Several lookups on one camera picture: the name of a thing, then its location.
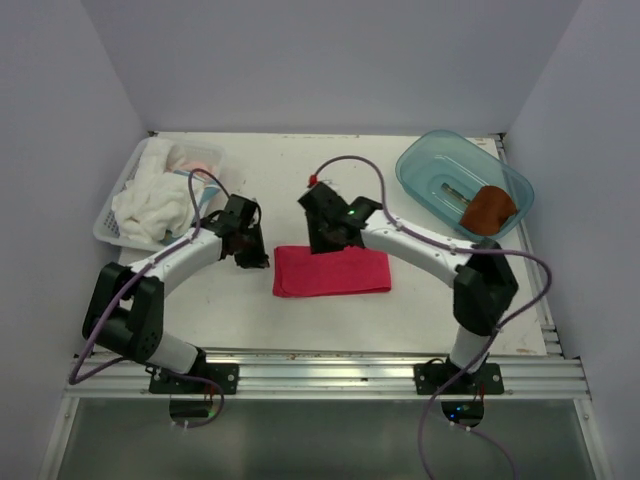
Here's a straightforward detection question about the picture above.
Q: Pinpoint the pink towel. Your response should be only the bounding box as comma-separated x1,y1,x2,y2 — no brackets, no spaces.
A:
272,246,392,298

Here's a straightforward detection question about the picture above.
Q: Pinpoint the brown towel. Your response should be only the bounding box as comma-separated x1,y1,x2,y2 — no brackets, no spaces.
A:
459,186,518,236

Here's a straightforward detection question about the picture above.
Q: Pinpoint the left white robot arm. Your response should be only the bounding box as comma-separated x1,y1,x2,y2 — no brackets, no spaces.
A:
78,194,269,393

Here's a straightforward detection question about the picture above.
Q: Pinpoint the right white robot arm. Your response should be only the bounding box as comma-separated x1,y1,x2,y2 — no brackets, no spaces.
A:
298,182,519,393

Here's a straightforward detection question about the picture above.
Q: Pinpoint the blue and peach towel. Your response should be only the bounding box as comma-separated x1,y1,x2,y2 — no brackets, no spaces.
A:
171,161,220,212

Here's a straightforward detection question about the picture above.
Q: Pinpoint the white plastic basket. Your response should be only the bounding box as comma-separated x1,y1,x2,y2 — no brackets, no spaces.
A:
93,137,226,251

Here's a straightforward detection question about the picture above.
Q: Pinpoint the white towel in basket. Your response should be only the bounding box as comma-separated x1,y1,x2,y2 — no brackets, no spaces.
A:
111,137,194,243

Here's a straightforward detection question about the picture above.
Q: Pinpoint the blue transparent plastic tub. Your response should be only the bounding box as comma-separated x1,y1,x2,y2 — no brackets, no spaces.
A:
395,130,535,241

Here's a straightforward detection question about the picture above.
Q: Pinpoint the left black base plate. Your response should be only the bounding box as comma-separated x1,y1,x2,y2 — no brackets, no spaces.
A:
145,363,240,395

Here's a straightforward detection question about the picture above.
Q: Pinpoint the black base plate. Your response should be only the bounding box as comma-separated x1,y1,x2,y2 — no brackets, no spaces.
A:
145,363,240,395
413,359,505,396

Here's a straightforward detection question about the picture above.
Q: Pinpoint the aluminium mounting rail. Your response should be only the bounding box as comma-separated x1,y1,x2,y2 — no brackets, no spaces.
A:
64,349,586,401

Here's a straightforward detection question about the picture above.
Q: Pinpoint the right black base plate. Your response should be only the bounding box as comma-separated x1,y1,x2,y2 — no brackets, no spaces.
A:
413,359,505,396

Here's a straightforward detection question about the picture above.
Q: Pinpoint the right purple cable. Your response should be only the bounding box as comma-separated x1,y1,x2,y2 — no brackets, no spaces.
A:
309,155,554,480

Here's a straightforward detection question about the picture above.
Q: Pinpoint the purple cable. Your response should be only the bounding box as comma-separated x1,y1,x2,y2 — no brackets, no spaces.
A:
68,168,226,429
309,155,554,480

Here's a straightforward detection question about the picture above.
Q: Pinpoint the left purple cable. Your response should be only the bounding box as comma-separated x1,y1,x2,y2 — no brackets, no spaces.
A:
68,168,226,429

